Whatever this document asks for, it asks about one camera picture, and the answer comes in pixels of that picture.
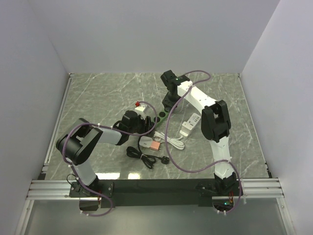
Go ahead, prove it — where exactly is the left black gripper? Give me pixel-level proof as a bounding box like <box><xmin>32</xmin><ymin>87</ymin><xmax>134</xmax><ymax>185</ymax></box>
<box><xmin>129</xmin><ymin>114</ymin><xmax>155</xmax><ymax>136</ymax></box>

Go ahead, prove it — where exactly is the green power strip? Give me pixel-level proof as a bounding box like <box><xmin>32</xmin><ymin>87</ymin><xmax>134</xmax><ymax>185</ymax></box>
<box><xmin>151</xmin><ymin>109</ymin><xmax>170</xmax><ymax>129</ymax></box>

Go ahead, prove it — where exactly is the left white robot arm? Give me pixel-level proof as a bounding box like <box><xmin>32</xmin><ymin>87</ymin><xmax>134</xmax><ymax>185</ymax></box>
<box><xmin>56</xmin><ymin>111</ymin><xmax>153</xmax><ymax>197</ymax></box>

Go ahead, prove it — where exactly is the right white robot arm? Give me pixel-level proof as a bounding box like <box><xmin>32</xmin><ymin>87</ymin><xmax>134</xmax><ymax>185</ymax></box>
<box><xmin>160</xmin><ymin>70</ymin><xmax>237</xmax><ymax>195</ymax></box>

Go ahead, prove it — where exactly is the white square charger plug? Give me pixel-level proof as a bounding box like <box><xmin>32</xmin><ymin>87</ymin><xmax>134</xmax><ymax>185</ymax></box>
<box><xmin>139</xmin><ymin>136</ymin><xmax>153</xmax><ymax>148</ymax></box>

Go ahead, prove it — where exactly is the pink square adapter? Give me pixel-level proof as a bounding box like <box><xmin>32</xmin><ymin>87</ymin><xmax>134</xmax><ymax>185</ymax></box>
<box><xmin>150</xmin><ymin>141</ymin><xmax>160</xmax><ymax>151</ymax></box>

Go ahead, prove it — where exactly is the white USB power strip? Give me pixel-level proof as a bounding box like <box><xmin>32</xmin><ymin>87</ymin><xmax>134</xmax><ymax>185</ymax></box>
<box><xmin>179</xmin><ymin>113</ymin><xmax>201</xmax><ymax>137</ymax></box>

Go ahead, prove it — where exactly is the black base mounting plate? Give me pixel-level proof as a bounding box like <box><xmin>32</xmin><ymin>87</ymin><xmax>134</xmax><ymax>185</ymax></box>
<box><xmin>69</xmin><ymin>179</ymin><xmax>243</xmax><ymax>208</ymax></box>

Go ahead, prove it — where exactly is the white coiled cable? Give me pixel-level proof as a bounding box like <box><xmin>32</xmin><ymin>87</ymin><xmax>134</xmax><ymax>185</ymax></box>
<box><xmin>153</xmin><ymin>130</ymin><xmax>185</xmax><ymax>150</ymax></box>

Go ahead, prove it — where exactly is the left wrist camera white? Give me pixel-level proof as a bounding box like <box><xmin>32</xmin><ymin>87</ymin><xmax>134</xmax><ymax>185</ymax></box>
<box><xmin>134</xmin><ymin>101</ymin><xmax>149</xmax><ymax>120</ymax></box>

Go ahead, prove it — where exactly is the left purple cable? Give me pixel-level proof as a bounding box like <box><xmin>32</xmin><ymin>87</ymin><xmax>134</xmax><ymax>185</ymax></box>
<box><xmin>62</xmin><ymin>100</ymin><xmax>158</xmax><ymax>217</ymax></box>

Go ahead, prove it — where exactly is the purple cable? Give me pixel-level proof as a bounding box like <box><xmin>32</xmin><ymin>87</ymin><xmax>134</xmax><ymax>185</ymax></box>
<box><xmin>62</xmin><ymin>100</ymin><xmax>158</xmax><ymax>217</ymax></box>
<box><xmin>164</xmin><ymin>70</ymin><xmax>243</xmax><ymax>217</ymax></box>

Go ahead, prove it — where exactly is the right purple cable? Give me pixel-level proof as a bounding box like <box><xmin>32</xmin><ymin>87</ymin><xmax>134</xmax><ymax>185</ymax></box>
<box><xmin>164</xmin><ymin>70</ymin><xmax>243</xmax><ymax>217</ymax></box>

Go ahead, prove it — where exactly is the black power cord with plug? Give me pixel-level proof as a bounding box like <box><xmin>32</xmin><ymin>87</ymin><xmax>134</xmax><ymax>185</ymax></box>
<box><xmin>125</xmin><ymin>137</ymin><xmax>170</xmax><ymax>169</ymax></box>

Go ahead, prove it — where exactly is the aluminium frame rail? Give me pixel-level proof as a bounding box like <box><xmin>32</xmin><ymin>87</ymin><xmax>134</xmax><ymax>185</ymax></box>
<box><xmin>26</xmin><ymin>178</ymin><xmax>285</xmax><ymax>200</ymax></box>

